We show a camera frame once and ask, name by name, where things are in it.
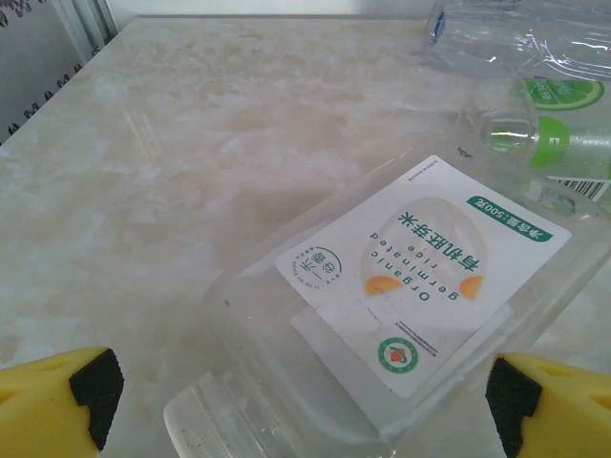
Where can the clear bottle green label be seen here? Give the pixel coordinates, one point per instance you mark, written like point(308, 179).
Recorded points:
point(563, 138)

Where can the aluminium frame post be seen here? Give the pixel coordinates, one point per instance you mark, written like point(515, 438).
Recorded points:
point(90, 24)

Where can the clear jar white rice label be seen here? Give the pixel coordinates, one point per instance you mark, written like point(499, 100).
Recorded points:
point(406, 267)

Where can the clear water bottle blue print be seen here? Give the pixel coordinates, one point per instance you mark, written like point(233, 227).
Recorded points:
point(501, 33)

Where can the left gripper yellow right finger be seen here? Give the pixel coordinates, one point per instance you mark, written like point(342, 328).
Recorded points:
point(563, 415)

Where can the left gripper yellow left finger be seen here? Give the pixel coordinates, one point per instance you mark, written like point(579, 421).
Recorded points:
point(43, 405)

